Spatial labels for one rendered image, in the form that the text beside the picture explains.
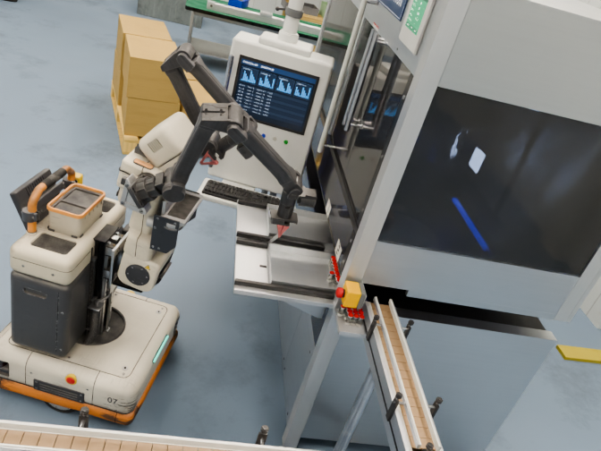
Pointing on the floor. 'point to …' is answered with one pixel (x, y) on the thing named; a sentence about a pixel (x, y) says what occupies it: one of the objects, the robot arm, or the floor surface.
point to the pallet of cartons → (144, 80)
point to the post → (381, 198)
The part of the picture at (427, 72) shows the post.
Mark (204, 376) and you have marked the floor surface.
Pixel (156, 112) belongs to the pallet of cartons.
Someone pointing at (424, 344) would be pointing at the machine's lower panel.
